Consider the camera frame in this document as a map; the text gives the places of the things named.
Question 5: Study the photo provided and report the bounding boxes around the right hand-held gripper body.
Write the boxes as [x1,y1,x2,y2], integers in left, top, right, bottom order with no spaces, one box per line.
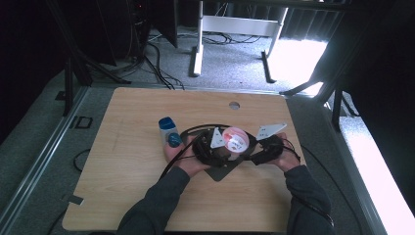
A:
[250,122,289,166]

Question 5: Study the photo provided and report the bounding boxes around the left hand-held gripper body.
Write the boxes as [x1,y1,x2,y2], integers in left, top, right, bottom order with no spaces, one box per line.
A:
[192,126,230,168]

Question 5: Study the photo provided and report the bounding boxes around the pink and white cup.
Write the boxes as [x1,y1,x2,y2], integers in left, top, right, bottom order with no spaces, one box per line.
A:
[221,126,251,154]

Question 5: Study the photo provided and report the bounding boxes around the person's right hand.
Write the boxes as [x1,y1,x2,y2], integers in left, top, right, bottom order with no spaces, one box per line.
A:
[270,132,301,173]

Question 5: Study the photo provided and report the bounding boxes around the person's left hand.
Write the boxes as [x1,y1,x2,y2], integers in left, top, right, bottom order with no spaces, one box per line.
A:
[163,135,211,179]

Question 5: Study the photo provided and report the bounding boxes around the white bottle with blue cap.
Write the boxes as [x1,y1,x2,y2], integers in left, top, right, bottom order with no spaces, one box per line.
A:
[158,116,184,149]

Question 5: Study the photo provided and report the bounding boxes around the black metal stand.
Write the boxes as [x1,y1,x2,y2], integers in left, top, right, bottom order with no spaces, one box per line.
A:
[279,38,360,132]

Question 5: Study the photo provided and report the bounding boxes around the grey tape strip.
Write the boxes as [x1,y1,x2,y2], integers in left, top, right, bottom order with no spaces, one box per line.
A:
[61,193,85,207]

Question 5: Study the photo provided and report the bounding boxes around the black tripod stand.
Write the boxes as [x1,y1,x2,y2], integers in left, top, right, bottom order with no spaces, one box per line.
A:
[45,0,132,118]

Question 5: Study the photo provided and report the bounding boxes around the left hand-held gripper black cable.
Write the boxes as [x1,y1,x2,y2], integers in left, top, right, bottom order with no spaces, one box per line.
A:
[159,122,231,180]

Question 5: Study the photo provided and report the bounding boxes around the bundle of black floor cables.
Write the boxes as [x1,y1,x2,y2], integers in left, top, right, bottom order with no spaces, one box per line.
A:
[143,30,186,91]

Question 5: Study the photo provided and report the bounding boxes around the white desk frame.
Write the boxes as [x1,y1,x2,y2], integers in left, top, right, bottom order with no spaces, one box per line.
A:
[188,0,290,84]

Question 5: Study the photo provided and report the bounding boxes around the metal floor rail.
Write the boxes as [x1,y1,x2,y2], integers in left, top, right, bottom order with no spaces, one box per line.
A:
[0,85,90,227]

